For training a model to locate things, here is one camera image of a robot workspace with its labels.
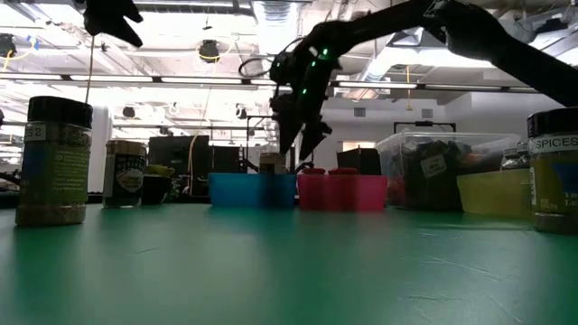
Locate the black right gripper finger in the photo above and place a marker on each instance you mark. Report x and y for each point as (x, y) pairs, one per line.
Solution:
(289, 128)
(314, 140)

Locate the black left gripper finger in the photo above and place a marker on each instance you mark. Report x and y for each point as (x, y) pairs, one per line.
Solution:
(126, 34)
(133, 15)

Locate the red-lid patterned spice tin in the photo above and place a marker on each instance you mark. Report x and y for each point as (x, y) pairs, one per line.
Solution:
(313, 171)
(343, 171)

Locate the brown-lid glass spice jar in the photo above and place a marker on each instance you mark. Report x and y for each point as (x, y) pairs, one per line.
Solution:
(124, 180)
(273, 163)

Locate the large black-lid spice jar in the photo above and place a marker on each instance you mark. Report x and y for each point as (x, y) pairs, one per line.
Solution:
(54, 171)
(555, 189)

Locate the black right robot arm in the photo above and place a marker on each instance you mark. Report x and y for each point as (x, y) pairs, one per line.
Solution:
(533, 67)

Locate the small black monitor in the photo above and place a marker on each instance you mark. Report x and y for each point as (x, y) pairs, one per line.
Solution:
(226, 158)

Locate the pink plastic bin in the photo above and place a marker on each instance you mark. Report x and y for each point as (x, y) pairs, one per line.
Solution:
(370, 194)

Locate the clear plastic storage box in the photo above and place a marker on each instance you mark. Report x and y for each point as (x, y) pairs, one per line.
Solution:
(393, 149)

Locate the blue plastic bin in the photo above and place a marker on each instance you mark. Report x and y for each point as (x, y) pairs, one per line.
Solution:
(239, 192)

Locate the long ceiling light bar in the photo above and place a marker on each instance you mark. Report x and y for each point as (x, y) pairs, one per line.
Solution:
(203, 80)

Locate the black ceiling device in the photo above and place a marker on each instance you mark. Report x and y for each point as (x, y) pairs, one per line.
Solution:
(6, 45)

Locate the white pillar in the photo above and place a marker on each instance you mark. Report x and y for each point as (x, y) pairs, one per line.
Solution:
(99, 135)

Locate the large black monitor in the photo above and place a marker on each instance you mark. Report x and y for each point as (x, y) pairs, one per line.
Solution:
(180, 158)

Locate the white paper label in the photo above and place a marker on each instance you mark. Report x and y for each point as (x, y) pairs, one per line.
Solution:
(433, 166)

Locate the black fabric bag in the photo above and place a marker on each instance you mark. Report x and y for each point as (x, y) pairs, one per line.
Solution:
(433, 194)

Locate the succulent plant in black pot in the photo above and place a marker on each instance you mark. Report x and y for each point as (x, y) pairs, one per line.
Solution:
(159, 192)

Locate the yellow plastic bin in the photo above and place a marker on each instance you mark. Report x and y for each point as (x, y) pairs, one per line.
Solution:
(492, 194)

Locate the tall black stand frame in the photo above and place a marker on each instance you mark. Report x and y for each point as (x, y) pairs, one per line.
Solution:
(257, 118)

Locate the ribbed silver air duct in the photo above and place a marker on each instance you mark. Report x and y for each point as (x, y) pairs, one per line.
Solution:
(275, 22)

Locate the smooth silver air duct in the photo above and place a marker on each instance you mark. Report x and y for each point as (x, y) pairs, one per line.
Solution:
(384, 67)

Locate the low black stand frame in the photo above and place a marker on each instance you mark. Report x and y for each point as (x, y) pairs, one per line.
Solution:
(424, 123)

